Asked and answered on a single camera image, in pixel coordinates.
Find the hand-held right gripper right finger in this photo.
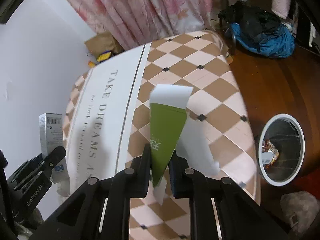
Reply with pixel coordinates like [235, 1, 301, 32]
[168, 152, 293, 240]

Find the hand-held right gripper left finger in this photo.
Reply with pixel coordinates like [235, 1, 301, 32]
[37, 147, 152, 240]

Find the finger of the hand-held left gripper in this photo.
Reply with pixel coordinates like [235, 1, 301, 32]
[7, 154, 43, 184]
[14, 146, 66, 192]

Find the white and blue small box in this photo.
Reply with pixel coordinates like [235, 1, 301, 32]
[39, 113, 69, 183]

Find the green and white carton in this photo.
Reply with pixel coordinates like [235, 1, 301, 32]
[149, 84, 221, 205]

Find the white round trash bin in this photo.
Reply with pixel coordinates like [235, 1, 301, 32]
[256, 114, 306, 187]

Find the orange patterned snack wrapper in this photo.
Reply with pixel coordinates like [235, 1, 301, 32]
[262, 139, 279, 169]

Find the checkered printed tablecloth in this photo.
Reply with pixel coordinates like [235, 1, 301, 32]
[57, 30, 262, 240]

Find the yellow and blue box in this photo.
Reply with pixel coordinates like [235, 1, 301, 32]
[97, 51, 112, 63]

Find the black bin liner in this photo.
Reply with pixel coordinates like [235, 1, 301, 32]
[262, 119, 302, 181]

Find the brown paper bag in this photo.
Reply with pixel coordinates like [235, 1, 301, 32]
[84, 32, 123, 58]

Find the grey fuzzy cloth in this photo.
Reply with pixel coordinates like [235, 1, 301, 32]
[280, 191, 318, 236]

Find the pink floral curtain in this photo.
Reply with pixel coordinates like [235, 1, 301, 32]
[49, 0, 225, 53]

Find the blue clothing pile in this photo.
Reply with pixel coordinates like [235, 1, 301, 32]
[229, 22, 296, 59]

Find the black clothing pile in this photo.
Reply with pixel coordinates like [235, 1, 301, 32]
[218, 1, 283, 38]

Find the pink fluffy hanging garment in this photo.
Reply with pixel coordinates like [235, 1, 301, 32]
[271, 0, 292, 19]

